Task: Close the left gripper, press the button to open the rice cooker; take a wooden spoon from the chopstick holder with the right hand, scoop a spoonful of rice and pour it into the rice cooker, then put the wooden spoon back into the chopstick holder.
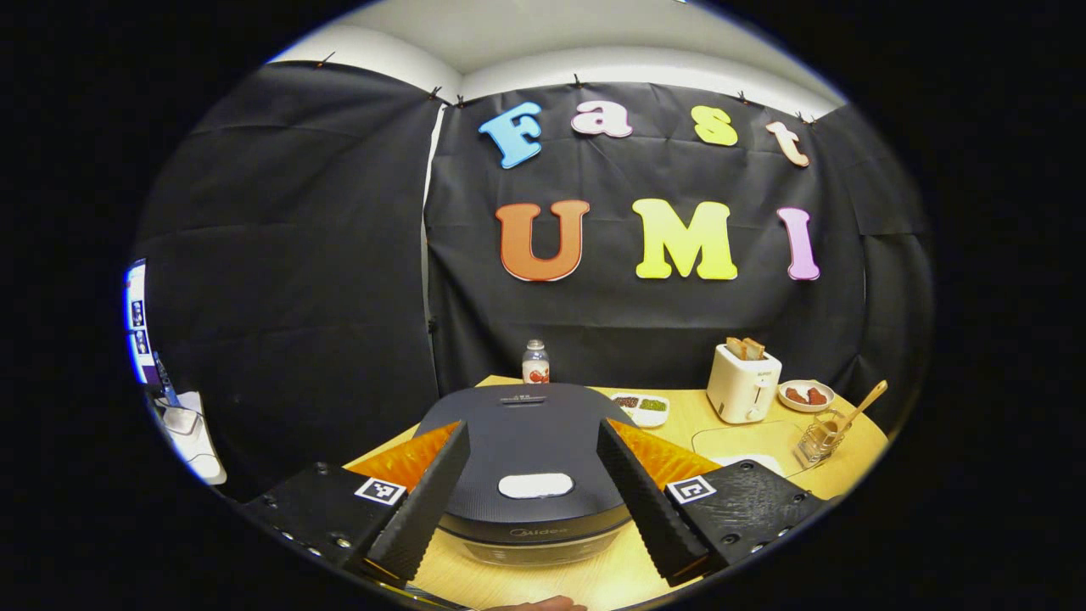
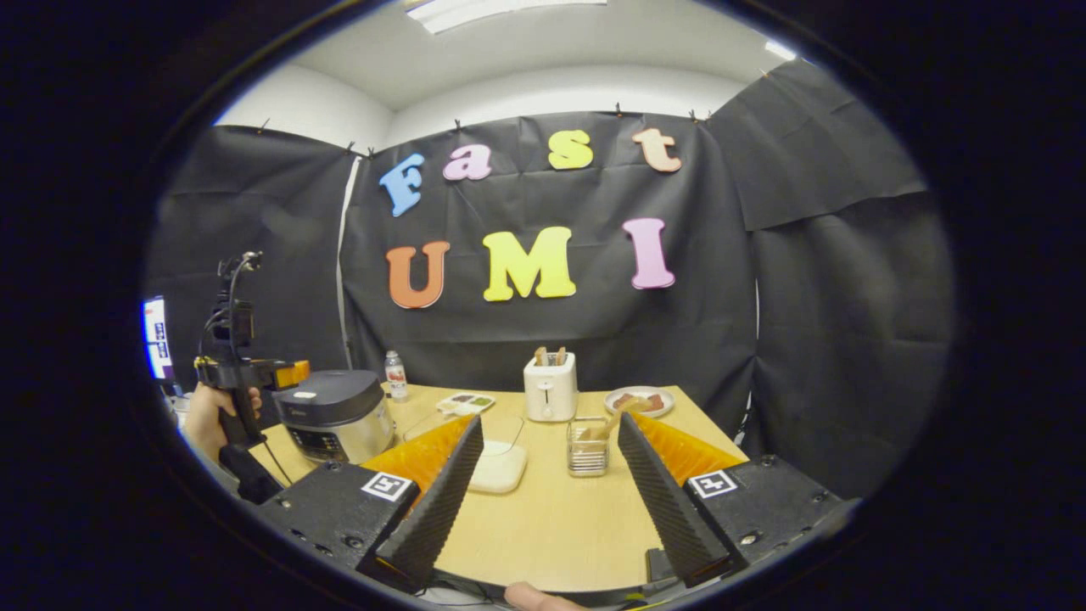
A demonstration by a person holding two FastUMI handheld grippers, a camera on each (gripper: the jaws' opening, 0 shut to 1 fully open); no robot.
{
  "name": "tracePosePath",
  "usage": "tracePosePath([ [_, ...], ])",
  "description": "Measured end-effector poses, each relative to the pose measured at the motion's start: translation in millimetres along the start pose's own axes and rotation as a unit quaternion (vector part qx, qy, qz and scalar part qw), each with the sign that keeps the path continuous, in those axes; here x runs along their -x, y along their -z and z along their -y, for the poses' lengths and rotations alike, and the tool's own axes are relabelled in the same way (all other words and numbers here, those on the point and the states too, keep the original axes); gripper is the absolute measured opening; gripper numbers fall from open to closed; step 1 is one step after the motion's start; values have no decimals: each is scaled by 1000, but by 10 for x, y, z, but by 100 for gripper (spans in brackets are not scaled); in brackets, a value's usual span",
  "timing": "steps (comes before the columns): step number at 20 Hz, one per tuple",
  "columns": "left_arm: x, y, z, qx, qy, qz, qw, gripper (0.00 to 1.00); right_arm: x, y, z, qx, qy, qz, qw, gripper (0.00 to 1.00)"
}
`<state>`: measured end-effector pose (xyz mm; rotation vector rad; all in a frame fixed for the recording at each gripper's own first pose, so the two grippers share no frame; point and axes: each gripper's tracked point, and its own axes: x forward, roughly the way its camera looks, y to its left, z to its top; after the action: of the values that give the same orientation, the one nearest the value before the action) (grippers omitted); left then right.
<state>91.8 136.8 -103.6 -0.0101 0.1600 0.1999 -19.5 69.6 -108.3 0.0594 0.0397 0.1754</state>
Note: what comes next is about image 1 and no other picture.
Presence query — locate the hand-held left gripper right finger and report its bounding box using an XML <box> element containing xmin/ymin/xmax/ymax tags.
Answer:
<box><xmin>596</xmin><ymin>418</ymin><xmax>828</xmax><ymax>586</ymax></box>

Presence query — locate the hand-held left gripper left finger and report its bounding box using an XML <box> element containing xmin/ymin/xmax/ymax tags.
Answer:
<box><xmin>240</xmin><ymin>420</ymin><xmax>472</xmax><ymax>582</ymax></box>

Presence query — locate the dark grey rice cooker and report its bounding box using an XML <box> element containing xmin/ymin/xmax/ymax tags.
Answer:
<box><xmin>413</xmin><ymin>383</ymin><xmax>637</xmax><ymax>567</ymax></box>

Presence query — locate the metal wire chopstick holder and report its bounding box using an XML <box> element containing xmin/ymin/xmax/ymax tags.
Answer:
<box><xmin>793</xmin><ymin>410</ymin><xmax>849</xmax><ymax>469</ymax></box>

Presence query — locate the wooden spoon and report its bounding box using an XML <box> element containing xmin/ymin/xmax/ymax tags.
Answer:
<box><xmin>819</xmin><ymin>379</ymin><xmax>889</xmax><ymax>438</ymax></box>

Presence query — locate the white divided condiment tray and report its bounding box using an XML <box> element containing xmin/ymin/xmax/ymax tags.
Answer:
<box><xmin>611</xmin><ymin>393</ymin><xmax>670</xmax><ymax>428</ymax></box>

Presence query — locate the clear glass container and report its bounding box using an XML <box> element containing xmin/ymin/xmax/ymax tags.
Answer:
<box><xmin>691</xmin><ymin>420</ymin><xmax>820</xmax><ymax>478</ymax></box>

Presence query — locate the white toaster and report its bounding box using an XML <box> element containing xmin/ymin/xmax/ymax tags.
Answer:
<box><xmin>706</xmin><ymin>344</ymin><xmax>783</xmax><ymax>424</ymax></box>

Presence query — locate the white round plate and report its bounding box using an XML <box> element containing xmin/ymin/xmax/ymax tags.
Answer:
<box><xmin>777</xmin><ymin>379</ymin><xmax>837</xmax><ymax>414</ymax></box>

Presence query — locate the white side table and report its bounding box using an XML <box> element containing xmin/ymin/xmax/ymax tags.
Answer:
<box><xmin>151</xmin><ymin>390</ymin><xmax>228</xmax><ymax>486</ymax></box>

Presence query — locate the black backdrop cloth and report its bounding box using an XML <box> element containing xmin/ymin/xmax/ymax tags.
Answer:
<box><xmin>132</xmin><ymin>59</ymin><xmax>937</xmax><ymax>502</ymax></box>

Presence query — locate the computer monitor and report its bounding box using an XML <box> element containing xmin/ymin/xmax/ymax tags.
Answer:
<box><xmin>126</xmin><ymin>259</ymin><xmax>158</xmax><ymax>387</ymax></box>

